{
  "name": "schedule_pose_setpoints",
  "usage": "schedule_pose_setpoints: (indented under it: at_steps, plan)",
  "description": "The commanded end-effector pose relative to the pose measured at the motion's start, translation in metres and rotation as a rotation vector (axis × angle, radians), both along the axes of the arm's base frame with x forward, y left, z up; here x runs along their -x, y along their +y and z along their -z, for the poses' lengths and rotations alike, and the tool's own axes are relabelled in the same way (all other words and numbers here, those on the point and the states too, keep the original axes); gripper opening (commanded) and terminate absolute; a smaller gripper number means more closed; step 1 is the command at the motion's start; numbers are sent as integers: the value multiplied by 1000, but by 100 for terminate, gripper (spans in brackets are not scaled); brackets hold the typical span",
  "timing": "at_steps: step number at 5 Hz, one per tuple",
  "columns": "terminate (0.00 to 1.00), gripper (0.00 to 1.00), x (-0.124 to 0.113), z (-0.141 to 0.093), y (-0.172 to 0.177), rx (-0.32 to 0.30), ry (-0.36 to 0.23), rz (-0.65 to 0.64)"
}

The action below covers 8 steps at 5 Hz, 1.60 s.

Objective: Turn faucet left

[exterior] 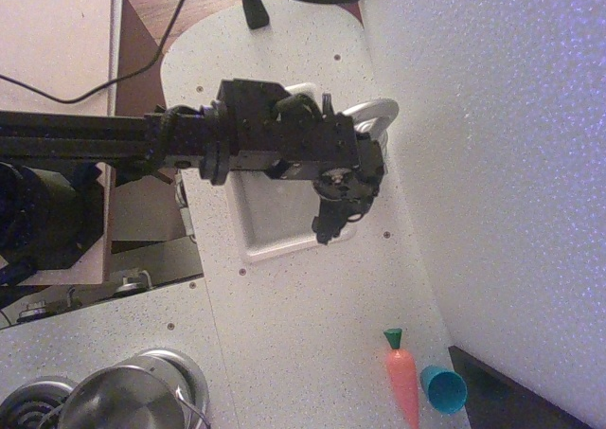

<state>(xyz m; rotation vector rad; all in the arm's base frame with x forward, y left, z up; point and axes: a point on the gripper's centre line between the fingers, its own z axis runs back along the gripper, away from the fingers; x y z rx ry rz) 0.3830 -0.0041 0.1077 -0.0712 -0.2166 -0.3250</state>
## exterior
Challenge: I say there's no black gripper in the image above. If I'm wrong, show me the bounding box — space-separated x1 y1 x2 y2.
217 79 384 245

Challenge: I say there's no silver toy faucet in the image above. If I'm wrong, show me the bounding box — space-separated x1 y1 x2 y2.
343 98 400 163

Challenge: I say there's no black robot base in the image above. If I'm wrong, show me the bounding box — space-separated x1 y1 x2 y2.
1 163 111 286

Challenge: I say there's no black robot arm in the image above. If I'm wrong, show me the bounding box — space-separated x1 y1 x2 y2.
1 79 385 244

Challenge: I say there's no grey toy sink basin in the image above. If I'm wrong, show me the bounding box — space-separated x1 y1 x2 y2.
225 81 354 265

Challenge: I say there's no orange toy carrot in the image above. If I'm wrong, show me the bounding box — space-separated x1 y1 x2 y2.
383 328 419 429

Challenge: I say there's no teal plastic cup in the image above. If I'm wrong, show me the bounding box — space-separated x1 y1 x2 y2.
420 365 468 415

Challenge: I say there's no stainless steel pot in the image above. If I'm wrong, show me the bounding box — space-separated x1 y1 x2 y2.
58 349 211 428

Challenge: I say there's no silver stove burner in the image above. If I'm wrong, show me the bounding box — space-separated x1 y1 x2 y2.
1 376 77 428

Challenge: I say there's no black strap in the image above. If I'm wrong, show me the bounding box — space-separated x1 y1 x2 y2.
240 0 271 30

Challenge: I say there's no thin black cable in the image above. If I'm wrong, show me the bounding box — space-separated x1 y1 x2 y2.
0 0 194 104

